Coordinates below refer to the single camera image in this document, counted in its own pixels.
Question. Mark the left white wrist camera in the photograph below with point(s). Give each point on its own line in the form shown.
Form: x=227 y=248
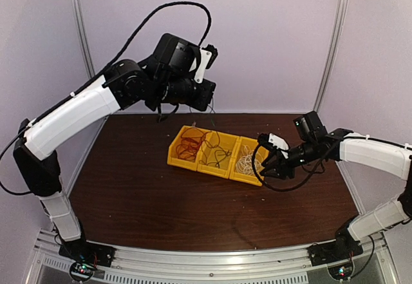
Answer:
x=203 y=60

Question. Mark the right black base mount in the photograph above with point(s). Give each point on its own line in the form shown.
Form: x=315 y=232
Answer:
x=337 y=256

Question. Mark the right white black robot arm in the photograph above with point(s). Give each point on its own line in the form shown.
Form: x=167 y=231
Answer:
x=319 y=145

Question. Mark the left aluminium frame post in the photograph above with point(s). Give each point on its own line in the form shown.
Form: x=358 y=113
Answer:
x=84 y=45

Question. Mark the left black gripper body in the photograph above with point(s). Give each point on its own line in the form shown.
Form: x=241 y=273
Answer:
x=200 y=101

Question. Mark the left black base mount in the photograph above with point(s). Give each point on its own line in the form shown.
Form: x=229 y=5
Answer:
x=87 y=260

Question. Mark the aluminium frame post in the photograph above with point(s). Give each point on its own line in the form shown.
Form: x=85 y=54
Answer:
x=84 y=45
x=338 y=25

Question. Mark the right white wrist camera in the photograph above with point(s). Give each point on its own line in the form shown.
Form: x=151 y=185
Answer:
x=273 y=142

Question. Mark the aluminium front rail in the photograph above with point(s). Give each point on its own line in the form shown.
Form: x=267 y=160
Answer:
x=281 y=265

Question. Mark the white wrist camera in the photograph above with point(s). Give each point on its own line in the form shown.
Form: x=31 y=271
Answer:
x=273 y=142
x=203 y=60

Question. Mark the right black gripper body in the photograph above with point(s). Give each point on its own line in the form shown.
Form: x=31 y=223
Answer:
x=284 y=167

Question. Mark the right aluminium frame post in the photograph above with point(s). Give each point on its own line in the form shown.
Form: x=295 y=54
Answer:
x=338 y=25

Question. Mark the yellow bin middle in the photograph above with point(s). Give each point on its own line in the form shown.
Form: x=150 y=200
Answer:
x=216 y=154

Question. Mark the yellow bin near end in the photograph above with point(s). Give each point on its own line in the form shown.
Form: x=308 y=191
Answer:
x=241 y=170

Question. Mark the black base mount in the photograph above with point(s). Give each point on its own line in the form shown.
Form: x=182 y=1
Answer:
x=87 y=260
x=337 y=256

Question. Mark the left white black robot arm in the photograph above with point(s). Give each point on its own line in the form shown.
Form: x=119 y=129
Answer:
x=173 y=74

